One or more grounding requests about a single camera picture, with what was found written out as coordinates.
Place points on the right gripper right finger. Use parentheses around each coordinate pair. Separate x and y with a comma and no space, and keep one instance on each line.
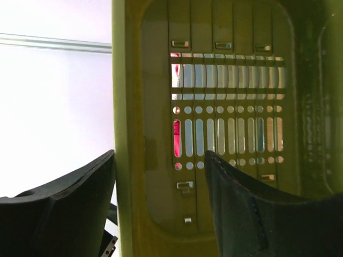
(254,219)

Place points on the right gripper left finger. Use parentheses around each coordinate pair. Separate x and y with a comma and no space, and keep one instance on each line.
(65,217)

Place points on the olive green plastic tub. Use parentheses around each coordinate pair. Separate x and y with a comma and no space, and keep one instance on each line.
(260,85)

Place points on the magenta crumpled cloth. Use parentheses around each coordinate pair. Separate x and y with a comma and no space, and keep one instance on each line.
(175,71)

